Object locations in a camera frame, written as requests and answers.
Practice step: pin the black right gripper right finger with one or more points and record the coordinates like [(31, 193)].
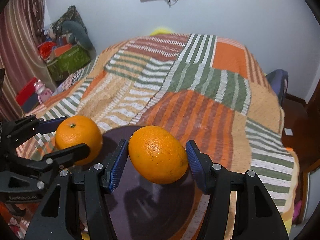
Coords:
[(256, 215)]

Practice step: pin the red box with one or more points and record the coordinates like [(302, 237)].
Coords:
[(26, 92)]

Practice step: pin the striped brown curtain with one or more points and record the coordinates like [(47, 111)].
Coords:
[(22, 23)]

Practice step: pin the large oval orange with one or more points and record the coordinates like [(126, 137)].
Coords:
[(157, 155)]

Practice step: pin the grey plush toy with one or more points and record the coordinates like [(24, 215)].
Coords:
[(75, 33)]

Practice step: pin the blue backpack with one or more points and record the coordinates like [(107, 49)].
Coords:
[(279, 80)]

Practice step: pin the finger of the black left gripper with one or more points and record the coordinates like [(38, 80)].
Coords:
[(67, 157), (29, 126)]

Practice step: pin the purple ceramic plate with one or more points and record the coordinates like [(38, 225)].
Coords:
[(140, 209)]

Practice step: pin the large orange with green stem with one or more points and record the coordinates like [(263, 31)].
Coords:
[(76, 130)]

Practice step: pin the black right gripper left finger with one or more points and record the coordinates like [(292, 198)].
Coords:
[(57, 216)]

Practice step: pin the green patterned box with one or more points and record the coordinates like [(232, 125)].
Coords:
[(68, 62)]

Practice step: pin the pink toy bottle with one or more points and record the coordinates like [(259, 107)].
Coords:
[(42, 91)]

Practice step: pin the striped patchwork bedspread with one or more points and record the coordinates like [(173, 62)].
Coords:
[(198, 87)]

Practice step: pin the patterned cushion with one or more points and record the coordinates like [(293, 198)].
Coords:
[(70, 15)]

